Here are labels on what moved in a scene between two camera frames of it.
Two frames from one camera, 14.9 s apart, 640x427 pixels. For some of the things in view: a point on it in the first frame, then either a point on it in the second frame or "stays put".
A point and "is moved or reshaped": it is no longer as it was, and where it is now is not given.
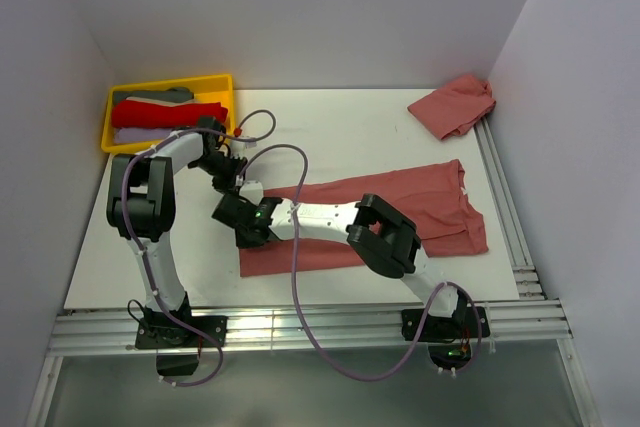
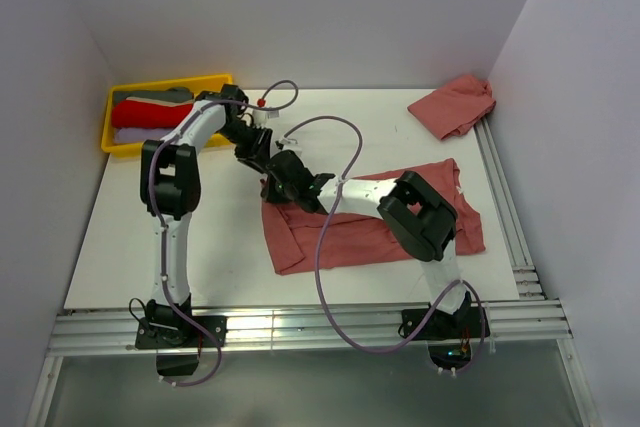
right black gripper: [244, 241] to [270, 192]
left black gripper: [230, 184] to [257, 155]
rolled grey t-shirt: [174, 93] stays put
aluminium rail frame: [537, 318] stays put
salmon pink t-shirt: [429, 197] is moved or reshaped
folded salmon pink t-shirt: [450, 110] stays put
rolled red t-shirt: [138, 114] stays put
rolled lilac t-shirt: [127, 134] stays put
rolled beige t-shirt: [166, 102] stays put
